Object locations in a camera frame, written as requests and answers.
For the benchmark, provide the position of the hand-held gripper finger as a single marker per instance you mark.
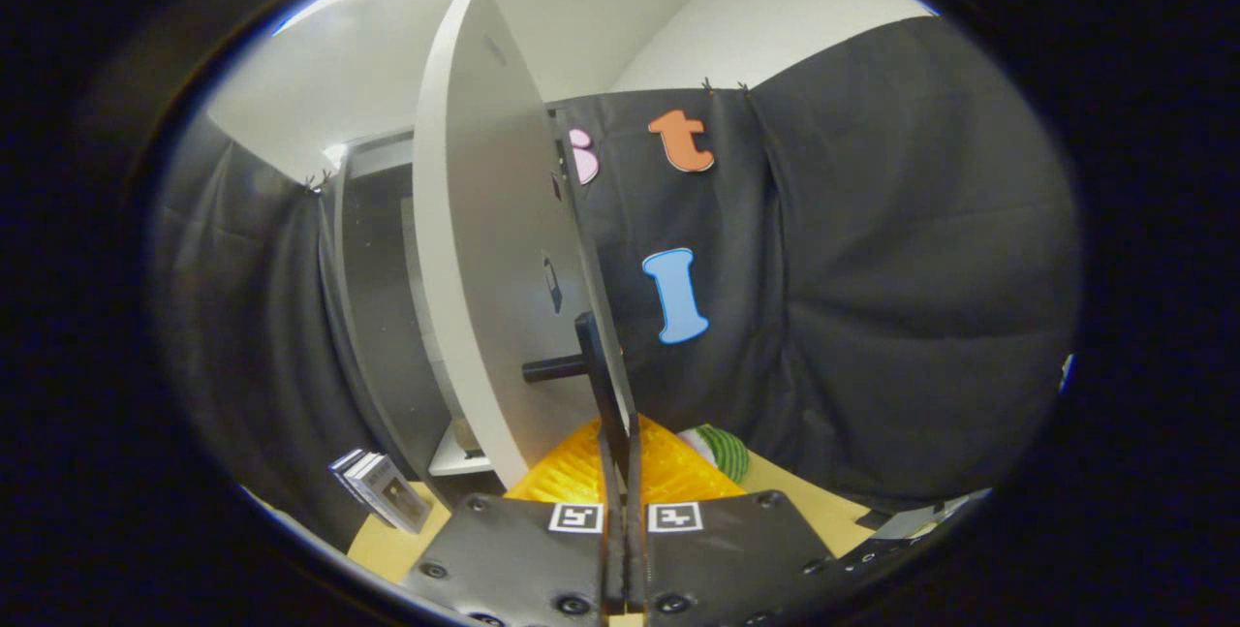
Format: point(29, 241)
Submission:
point(636, 559)
point(612, 559)

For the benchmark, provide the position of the white shoe cabinet door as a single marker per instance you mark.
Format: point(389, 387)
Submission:
point(484, 268)

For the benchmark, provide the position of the dark grey shoe cabinet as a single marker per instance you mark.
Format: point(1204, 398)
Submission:
point(373, 297)

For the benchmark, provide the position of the green striped red object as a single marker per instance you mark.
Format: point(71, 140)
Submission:
point(727, 453)

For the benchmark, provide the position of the grey box with portrait print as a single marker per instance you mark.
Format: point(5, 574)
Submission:
point(392, 496)

